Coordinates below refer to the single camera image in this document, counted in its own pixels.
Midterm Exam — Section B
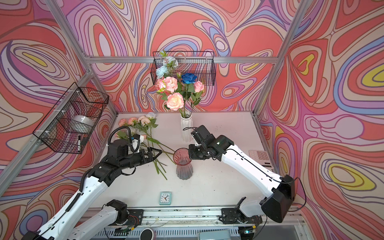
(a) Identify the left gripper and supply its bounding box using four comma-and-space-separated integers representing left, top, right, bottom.
117, 147, 162, 171

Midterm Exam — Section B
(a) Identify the pink glass vase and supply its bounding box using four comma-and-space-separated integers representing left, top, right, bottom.
173, 148, 194, 180

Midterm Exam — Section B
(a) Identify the white ribbed vase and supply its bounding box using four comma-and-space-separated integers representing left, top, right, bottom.
181, 111, 193, 143

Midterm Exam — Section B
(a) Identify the pink peony flower stem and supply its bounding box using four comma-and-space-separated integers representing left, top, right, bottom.
165, 92, 185, 118

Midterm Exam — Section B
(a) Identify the red pink rose stem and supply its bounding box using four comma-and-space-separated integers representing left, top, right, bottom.
155, 78, 166, 93

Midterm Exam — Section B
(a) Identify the large peach rose stem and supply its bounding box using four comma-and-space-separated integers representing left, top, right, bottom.
163, 77, 178, 94

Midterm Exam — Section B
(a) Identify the blue rose stem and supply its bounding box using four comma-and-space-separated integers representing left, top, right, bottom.
182, 73, 197, 100

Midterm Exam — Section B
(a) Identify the pale blue flower stem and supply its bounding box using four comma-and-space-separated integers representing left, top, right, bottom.
156, 50, 179, 79

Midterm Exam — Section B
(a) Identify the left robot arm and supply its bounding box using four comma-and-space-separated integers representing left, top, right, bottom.
22, 140, 162, 240

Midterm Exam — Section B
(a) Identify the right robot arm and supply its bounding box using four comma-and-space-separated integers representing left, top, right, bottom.
189, 125, 296, 223

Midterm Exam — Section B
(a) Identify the pile of artificial flowers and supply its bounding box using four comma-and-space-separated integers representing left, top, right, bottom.
115, 112, 175, 180

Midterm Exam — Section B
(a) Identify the small teal clock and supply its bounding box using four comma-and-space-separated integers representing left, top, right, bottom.
159, 192, 172, 206

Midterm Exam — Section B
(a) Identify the pink calculator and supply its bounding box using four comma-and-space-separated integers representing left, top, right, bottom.
249, 150, 272, 168

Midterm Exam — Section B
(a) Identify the black marker in basket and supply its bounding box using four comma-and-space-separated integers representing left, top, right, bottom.
77, 135, 82, 153

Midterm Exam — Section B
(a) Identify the white bowl in basket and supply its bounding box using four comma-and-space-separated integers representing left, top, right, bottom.
70, 115, 95, 134

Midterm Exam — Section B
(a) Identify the black white round cup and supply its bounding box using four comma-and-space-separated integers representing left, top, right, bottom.
139, 228, 156, 240

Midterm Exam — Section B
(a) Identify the grey box at bottom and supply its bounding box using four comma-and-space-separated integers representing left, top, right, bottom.
198, 230, 231, 240

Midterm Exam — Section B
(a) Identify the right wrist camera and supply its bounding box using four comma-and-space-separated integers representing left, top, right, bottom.
191, 125, 215, 145

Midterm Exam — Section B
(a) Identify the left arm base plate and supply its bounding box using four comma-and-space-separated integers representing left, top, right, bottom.
112, 209, 144, 227

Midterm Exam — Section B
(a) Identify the aluminium mounting rail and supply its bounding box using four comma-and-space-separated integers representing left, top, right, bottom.
86, 205, 304, 229

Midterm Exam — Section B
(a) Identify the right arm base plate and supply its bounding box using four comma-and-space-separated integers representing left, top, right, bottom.
219, 208, 263, 226

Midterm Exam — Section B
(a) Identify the black wire basket left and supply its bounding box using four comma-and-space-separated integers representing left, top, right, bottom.
33, 83, 109, 154

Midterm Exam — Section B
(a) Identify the black wire basket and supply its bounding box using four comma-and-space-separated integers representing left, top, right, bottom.
151, 50, 216, 86
33, 83, 109, 154

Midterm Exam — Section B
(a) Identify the black wire basket back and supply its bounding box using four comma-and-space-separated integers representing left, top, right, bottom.
151, 50, 216, 86

